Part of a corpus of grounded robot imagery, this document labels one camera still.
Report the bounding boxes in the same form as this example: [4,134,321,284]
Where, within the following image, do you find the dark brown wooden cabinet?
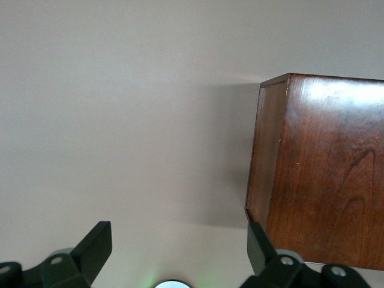
[245,73,384,271]

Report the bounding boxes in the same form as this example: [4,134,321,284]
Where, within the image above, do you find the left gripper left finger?
[0,221,112,288]

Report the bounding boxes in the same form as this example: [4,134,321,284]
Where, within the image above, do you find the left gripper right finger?
[241,221,371,288]

